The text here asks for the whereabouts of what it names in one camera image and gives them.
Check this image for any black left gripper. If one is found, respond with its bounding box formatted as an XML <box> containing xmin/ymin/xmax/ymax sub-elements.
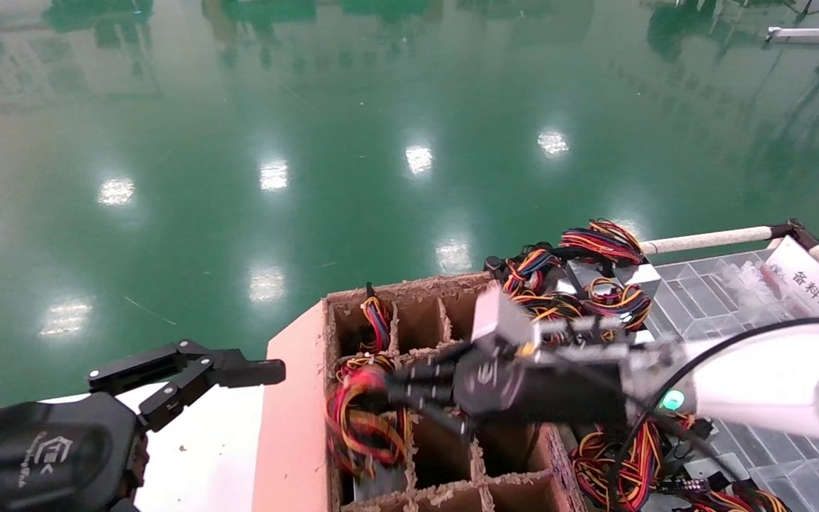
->
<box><xmin>0</xmin><ymin>340</ymin><xmax>287</xmax><ymax>512</ymax></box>

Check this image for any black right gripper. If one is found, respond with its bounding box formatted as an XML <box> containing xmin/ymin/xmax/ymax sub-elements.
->
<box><xmin>383</xmin><ymin>348</ymin><xmax>628</xmax><ymax>439</ymax></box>

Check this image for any white label sign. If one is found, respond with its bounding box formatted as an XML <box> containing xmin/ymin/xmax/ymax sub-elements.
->
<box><xmin>765</xmin><ymin>237</ymin><xmax>819</xmax><ymax>319</ymax></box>

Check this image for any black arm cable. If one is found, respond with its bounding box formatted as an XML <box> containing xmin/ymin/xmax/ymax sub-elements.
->
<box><xmin>605</xmin><ymin>315</ymin><xmax>819</xmax><ymax>512</ymax></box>

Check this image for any black pipe connector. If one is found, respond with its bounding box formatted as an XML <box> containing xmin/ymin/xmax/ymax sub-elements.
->
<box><xmin>769</xmin><ymin>218</ymin><xmax>819</xmax><ymax>250</ymax></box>

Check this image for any brown cardboard divider box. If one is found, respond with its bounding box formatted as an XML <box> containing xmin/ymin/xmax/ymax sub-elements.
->
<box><xmin>252</xmin><ymin>274</ymin><xmax>586</xmax><ymax>512</ymax></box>

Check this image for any clear plastic compartment tray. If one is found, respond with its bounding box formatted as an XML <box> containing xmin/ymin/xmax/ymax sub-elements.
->
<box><xmin>643</xmin><ymin>249</ymin><xmax>819</xmax><ymax>512</ymax></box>

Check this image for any clear plastic bag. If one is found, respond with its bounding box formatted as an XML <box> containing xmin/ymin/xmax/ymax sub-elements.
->
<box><xmin>726</xmin><ymin>262</ymin><xmax>808</xmax><ymax>318</ymax></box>

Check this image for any white metal frame bar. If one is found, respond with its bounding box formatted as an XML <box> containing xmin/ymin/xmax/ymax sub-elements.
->
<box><xmin>765</xmin><ymin>25</ymin><xmax>819</xmax><ymax>46</ymax></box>

